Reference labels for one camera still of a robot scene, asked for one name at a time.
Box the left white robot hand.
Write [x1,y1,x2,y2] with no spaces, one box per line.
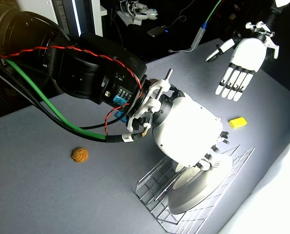
[205,34,267,102]

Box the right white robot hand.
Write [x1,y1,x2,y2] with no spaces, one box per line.
[151,94,231,173]

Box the white plate with black rim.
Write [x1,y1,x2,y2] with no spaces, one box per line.
[172,155,233,191]
[168,170,231,215]

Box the yellow rectangular block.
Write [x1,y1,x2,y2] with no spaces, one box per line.
[228,117,248,129]

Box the grey bar with blue tip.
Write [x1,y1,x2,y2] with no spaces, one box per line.
[168,21,208,53]

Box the blue block with two holes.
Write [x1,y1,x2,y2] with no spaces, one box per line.
[115,111,127,124]

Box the small blue circuit board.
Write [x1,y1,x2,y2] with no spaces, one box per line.
[112,86,133,107]

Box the black power bank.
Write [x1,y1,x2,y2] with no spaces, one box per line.
[146,25,169,39]

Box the orange swirl cookie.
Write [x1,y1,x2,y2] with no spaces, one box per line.
[71,147,90,163]

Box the spare white robot hand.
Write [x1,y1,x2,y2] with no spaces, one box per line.
[116,0,160,26]

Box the glowing white light strip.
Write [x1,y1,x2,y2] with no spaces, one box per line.
[71,0,82,37]

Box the white cabinet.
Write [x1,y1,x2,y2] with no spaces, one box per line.
[15,0,60,24]

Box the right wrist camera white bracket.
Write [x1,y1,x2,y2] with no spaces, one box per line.
[126,69,182,130]

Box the thin green cable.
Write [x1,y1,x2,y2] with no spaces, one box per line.
[203,0,223,25]

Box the silver wire dish rack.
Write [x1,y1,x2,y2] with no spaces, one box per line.
[133,145,256,225]

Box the red and black twisted wire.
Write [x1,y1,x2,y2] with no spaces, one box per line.
[0,45,144,135]

